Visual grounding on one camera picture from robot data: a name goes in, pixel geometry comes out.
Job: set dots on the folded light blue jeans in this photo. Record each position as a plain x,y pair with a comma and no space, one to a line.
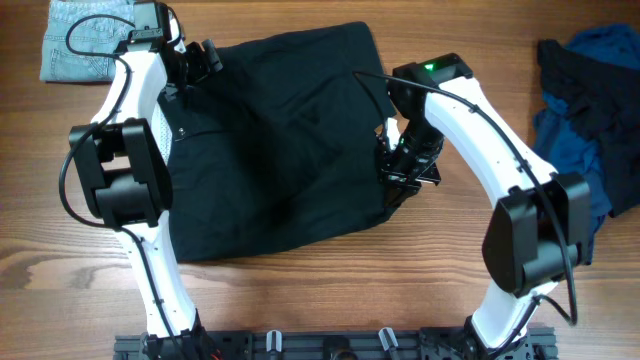
79,38

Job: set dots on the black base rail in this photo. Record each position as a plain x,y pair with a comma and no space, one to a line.
330,345

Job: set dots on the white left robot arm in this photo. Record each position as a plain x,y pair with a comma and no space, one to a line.
114,177

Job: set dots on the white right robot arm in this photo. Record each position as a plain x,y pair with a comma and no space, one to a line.
540,226

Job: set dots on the black shorts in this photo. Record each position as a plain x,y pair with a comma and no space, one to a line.
277,150

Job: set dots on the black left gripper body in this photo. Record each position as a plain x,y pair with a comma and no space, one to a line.
192,67

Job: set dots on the blue garment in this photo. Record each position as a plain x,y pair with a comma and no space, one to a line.
557,142

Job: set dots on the dark navy garment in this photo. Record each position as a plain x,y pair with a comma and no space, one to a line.
602,105

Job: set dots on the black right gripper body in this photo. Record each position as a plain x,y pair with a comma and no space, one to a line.
412,159

